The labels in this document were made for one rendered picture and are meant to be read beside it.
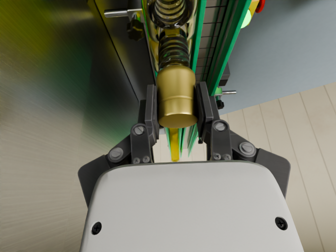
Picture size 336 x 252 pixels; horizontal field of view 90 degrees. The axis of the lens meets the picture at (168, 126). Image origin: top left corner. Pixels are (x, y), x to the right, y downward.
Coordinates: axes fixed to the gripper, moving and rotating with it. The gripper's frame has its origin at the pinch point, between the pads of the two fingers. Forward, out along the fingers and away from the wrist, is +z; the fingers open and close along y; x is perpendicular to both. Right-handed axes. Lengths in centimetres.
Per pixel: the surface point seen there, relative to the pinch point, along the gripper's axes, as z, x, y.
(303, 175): 49, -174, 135
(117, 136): 14.6, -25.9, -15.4
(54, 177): -3.5, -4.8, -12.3
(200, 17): 23.4, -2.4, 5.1
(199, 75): 39.0, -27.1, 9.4
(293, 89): 61, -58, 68
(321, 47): 53, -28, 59
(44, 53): 6.0, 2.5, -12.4
